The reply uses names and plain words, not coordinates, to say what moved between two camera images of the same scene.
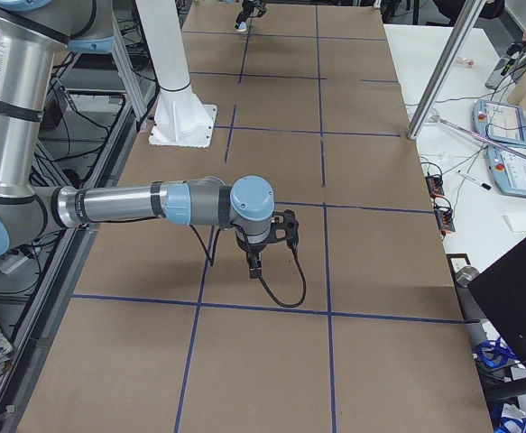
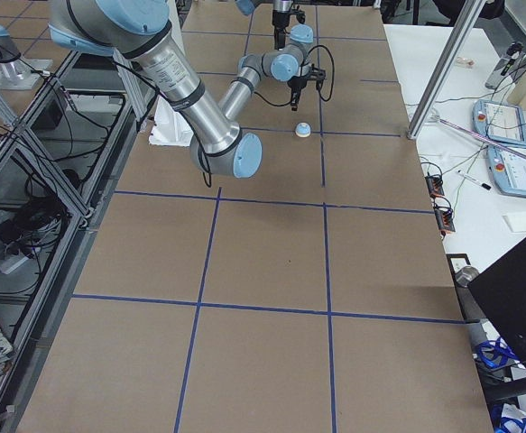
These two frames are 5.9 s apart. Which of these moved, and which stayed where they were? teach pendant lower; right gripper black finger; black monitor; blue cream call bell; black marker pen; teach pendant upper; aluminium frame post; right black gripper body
Moved: blue cream call bell; right black gripper body; right gripper black finger
Stayed: teach pendant upper; black monitor; black marker pen; aluminium frame post; teach pendant lower
